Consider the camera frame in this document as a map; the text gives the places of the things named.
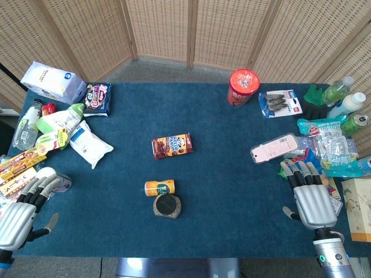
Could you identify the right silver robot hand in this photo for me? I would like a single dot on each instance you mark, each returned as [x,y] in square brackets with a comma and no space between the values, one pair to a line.
[314,207]

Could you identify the round black stone coaster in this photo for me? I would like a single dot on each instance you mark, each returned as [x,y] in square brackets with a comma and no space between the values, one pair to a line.
[167,205]

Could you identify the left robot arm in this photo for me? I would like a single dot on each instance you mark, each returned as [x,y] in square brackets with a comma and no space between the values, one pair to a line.
[4,262]

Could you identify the beige floral cardboard box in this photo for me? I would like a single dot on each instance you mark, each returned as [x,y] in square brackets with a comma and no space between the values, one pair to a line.
[358,208]

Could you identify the green and black glove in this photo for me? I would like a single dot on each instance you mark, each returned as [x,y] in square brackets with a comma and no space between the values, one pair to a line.
[314,104]

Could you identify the green and white refill pouch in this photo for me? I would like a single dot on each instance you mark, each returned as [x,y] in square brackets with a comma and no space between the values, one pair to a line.
[62,117]

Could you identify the yellow drink can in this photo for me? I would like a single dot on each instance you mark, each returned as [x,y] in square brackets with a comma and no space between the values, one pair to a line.
[159,188]

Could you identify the white yellow printed box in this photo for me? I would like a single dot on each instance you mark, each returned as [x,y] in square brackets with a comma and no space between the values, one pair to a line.
[14,181]

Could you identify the blue red snack packet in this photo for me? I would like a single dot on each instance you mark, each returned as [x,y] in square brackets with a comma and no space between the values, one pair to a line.
[308,157]

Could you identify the teal snack bag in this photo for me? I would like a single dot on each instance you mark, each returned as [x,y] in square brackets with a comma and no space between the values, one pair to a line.
[339,150]

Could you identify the green clear drink bottle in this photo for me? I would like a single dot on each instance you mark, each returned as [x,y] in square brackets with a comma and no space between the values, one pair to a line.
[336,89]

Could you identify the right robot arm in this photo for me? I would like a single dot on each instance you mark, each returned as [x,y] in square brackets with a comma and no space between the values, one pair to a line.
[333,255]

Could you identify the orange yellow snack box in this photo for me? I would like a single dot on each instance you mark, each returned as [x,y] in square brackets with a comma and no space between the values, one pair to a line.
[18,163]

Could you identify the clear sachet bundle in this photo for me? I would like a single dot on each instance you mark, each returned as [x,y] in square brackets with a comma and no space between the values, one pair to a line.
[333,146]

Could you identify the green yellow snack pouch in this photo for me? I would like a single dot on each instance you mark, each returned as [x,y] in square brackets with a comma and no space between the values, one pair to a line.
[53,142]

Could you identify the clear bottle with black cap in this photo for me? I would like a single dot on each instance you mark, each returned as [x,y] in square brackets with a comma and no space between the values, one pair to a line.
[26,127]

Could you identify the red instant noodle cup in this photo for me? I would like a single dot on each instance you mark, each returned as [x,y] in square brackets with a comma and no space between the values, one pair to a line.
[243,87]

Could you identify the blue carpet table mat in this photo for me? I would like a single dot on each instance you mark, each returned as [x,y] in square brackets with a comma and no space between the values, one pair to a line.
[185,179]

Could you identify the white plastic bottle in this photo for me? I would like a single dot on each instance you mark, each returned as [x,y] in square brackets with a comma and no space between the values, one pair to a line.
[347,105]

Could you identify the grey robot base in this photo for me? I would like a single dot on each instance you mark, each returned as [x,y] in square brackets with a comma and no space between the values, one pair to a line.
[176,267]

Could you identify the pink toothbrush blister pack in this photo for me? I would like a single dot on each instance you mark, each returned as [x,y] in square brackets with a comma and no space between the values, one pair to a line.
[274,149]

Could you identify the white paper bag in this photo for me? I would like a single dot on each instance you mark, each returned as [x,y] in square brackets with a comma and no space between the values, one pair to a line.
[55,82]

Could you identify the white plastic wipes pack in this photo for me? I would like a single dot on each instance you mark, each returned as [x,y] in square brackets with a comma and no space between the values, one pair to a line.
[90,146]

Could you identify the purple snack packet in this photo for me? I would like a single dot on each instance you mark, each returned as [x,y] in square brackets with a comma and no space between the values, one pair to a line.
[98,99]

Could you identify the woven bamboo folding screen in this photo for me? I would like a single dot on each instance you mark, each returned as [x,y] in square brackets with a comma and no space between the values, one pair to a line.
[185,32]

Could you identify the dried fish blister pack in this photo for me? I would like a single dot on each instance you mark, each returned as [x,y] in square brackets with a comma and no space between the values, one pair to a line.
[279,102]

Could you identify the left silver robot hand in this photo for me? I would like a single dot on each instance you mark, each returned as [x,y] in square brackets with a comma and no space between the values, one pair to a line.
[17,214]

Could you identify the green drink can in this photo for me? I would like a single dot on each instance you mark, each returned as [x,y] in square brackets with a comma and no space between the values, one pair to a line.
[355,123]

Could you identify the brown Hello Panda box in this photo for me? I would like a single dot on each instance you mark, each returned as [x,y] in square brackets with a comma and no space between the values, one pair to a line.
[172,145]

